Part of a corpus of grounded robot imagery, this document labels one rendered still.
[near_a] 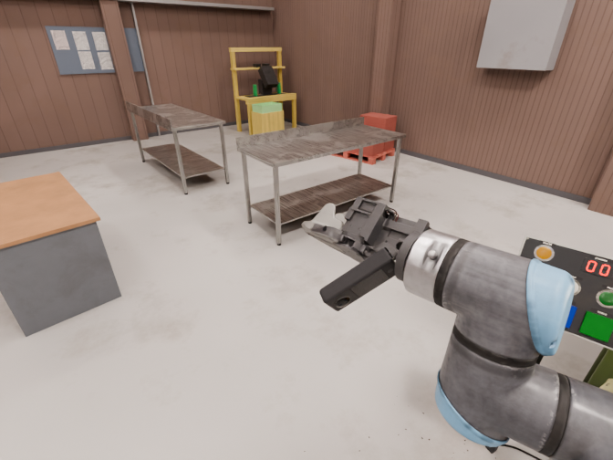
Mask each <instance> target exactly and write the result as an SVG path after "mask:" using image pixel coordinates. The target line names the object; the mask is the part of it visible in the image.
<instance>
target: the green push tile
mask: <svg viewBox="0 0 613 460"><path fill-rule="evenodd" d="M612 331H613V319H610V318H607V317H604V316H601V315H598V314H596V313H593V312H590V311H586V314H585V317H584V318H583V321H582V323H581V326H580V328H579V332H580V333H583V334H585V335H588V336H590V337H593V338H595V339H598V340H602V341H605V342H608V341H609V338H610V336H611V333H612Z"/></svg>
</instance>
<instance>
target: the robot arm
mask: <svg viewBox="0 0 613 460"><path fill-rule="evenodd" d="M391 210H393V211H395V212H396V213H394V212H393V211H391ZM387 211H388V212H387ZM335 212H336V206H335V205H334V204H326V205H325V206H324V207H323V208H322V209H321V211H320V212H319V213H318V214H317V215H316V216H315V218H314V219H313V220H311V221H309V222H308V221H304V222H303V223H302V226H303V228H304V230H305V232H306V233H308V234H309V235H311V236H312V237H314V238H315V239H317V240H318V241H320V242H322V243H324V244H326V245H328V246H330V247H332V248H334V249H336V250H337V251H338V252H340V253H342V254H344V255H346V256H349V257H351V258H352V259H354V260H356V261H357V262H359V264H358V265H356V266H355V267H353V268H351V269H350V270H349V271H348V272H346V273H345V274H343V275H342V276H340V277H338V278H336V279H335V280H333V281H332V282H330V283H329V284H327V285H326V286H324V287H323V288H321V289H320V290H319V294H320V296H321V297H322V300H323V302H324V303H325V304H327V305H328V306H330V307H331V308H333V309H334V310H335V311H340V310H342V309H343V308H345V307H346V306H348V305H349V304H351V303H353V302H354V301H356V300H357V299H359V298H361V297H363V296H364V295H366V294H367V293H369V292H370V291H371V290H373V289H374V288H376V287H378V286H380V285H381V284H383V283H384V282H386V281H388V280H389V279H391V278H392V277H394V276H396V278H397V279H398V280H400V281H403V284H404V287H405V289H406V290H407V291H408V292H410V293H412V294H414V295H416V296H418V297H420V298H424V299H426V300H428V301H430V302H432V303H434V304H436V305H438V306H440V307H442V308H445V309H447V310H449V311H451V312H453V313H455V314H456V318H455V321H454V325H453V328H452V334H451V336H450V339H449V343H448V346H447V350H446V352H445V355H444V359H443V362H442V367H441V368H440V369H439V371H438V375H437V385H436V389H435V401H436V404H437V407H438V409H439V411H440V413H441V415H442V417H443V418H444V419H445V420H446V422H447V423H448V424H449V425H450V426H451V427H452V428H453V429H454V430H455V431H457V432H458V433H459V434H461V435H462V436H464V437H465V438H467V439H469V440H470V441H472V442H475V443H477V444H481V445H486V446H489V447H496V446H500V445H502V444H506V443H507V442H508V441H509V439H512V440H514V441H516V442H517V443H519V444H522V445H524V446H526V447H529V448H531V449H533V450H535V451H537V452H538V453H540V454H542V455H545V456H547V457H549V458H551V459H553V460H613V392H609V391H606V390H603V389H601V388H598V387H596V386H594V385H591V384H588V383H586V382H582V381H580V380H577V379H574V378H572V377H569V376H566V375H564V374H562V373H559V372H556V371H554V370H552V369H549V368H547V367H545V366H542V365H539V364H536V363H537V360H538V357H539V355H540V354H541V355H543V356H553V355H555V354H556V351H557V349H558V346H559V344H560V341H561V339H562V336H563V333H564V330H565V326H566V321H567V318H568V315H569V311H570V308H571V304H572V300H573V296H574V292H575V281H574V279H573V278H572V276H571V275H570V274H569V273H567V272H566V271H565V270H562V269H559V268H556V267H552V266H549V265H547V264H544V263H542V262H541V261H540V260H538V259H535V258H534V259H529V258H525V257H522V256H518V255H514V254H511V253H508V252H505V251H502V250H499V249H496V248H492V247H489V246H484V245H481V244H478V243H475V242H472V241H469V240H466V239H463V238H460V237H458V236H455V235H449V234H446V233H444V232H440V231H437V230H434V229H431V228H430V227H429V225H430V223H429V221H426V220H423V219H420V218H419V220H418V222H414V221H411V220H408V219H405V218H401V217H399V215H398V216H397V211H396V210H394V209H392V208H390V207H388V206H387V205H386V204H383V203H379V202H375V201H372V200H369V199H366V198H362V197H357V199H356V201H355V202H354V204H353V205H352V207H351V206H350V207H349V209H348V212H347V213H346V215H343V214H335ZM345 219H346V220H347V221H346V223H345ZM392 258H393V259H392ZM395 260H396V261H395Z"/></svg>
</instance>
